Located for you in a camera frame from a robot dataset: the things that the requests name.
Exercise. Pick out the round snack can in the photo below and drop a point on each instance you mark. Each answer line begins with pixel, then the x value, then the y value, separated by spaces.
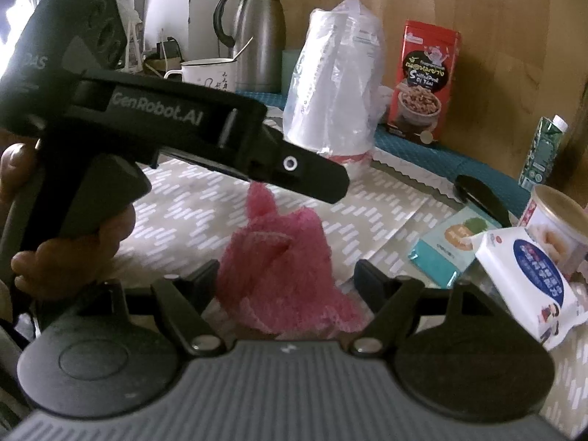
pixel 560 220

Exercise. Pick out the black oblong case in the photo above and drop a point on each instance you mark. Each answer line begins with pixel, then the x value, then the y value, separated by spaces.
pixel 482 197

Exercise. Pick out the red snack box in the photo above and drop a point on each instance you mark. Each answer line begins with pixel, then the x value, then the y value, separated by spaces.
pixel 422 92

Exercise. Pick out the plastic bag of cups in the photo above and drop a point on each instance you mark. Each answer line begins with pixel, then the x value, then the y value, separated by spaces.
pixel 330 92

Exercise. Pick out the teal packet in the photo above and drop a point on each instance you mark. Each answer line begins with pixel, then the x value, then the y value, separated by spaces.
pixel 441 257

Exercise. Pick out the spoon in mug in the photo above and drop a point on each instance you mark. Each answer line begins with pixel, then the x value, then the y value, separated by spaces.
pixel 242 48

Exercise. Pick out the light green container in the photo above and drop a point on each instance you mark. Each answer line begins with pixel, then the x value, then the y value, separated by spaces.
pixel 289 71

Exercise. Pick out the pink mesh cloth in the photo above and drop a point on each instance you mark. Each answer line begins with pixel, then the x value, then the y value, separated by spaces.
pixel 275 262

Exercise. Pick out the white wet wipes pack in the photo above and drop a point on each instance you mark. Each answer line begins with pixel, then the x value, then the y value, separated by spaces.
pixel 528 280

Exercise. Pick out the green drink carton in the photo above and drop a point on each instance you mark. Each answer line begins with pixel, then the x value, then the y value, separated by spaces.
pixel 542 156

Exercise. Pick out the white enamel mug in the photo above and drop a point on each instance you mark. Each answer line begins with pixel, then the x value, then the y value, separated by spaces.
pixel 206 73

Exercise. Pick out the steel thermos kettle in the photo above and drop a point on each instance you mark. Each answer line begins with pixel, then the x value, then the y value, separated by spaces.
pixel 257 36

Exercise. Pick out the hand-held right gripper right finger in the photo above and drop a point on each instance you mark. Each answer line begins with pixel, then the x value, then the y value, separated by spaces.
pixel 370 280

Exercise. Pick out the wood pattern board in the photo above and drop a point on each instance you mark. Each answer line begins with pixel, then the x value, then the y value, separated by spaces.
pixel 505 32

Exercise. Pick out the person's left hand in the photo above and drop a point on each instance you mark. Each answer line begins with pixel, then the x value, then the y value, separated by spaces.
pixel 92 248

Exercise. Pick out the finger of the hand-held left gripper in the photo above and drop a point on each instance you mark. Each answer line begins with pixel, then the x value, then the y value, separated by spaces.
pixel 312 174

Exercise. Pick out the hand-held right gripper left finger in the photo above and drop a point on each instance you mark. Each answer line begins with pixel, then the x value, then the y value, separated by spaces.
pixel 202 280

